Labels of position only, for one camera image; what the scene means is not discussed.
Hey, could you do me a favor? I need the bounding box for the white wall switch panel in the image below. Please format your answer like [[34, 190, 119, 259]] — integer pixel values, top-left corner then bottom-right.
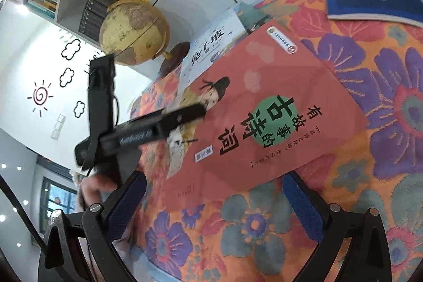
[[50, 113, 67, 139]]

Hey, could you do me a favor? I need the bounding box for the dark framed window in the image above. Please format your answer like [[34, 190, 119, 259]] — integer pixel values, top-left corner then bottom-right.
[[36, 163, 81, 233]]

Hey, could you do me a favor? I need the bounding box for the set of dark hardcover volumes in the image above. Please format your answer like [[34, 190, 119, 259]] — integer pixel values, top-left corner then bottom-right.
[[77, 0, 114, 42]]

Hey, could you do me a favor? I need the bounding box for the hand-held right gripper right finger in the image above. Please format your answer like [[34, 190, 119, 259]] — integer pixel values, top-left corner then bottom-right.
[[282, 170, 387, 282]]

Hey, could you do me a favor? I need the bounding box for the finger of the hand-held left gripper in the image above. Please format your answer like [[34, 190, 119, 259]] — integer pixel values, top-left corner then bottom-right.
[[155, 103, 207, 138]]

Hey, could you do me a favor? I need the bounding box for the person's left hand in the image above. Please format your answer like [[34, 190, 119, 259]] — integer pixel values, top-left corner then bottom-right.
[[77, 174, 115, 212]]

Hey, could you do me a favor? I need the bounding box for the orange floral table cloth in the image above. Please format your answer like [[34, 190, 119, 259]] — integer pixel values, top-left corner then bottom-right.
[[130, 0, 423, 282]]

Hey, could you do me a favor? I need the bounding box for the antique yellow globe wooden base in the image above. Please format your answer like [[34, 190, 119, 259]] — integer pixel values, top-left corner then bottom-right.
[[99, 1, 192, 76]]

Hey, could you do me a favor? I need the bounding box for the red poet cover book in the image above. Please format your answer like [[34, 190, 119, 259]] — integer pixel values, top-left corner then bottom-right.
[[163, 21, 378, 214]]

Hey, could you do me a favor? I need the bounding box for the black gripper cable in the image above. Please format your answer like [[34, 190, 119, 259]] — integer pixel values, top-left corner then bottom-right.
[[0, 173, 46, 251]]

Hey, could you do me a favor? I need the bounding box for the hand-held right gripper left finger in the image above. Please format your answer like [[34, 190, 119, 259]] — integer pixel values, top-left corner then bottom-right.
[[38, 170, 148, 282]]

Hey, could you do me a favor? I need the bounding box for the black lettering wall decal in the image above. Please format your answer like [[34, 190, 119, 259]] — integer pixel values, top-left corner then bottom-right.
[[82, 49, 108, 75]]

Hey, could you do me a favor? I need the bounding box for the pale blue illustrated storybook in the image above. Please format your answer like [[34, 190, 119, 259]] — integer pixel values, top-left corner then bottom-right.
[[236, 1, 275, 35], [180, 8, 253, 88]]

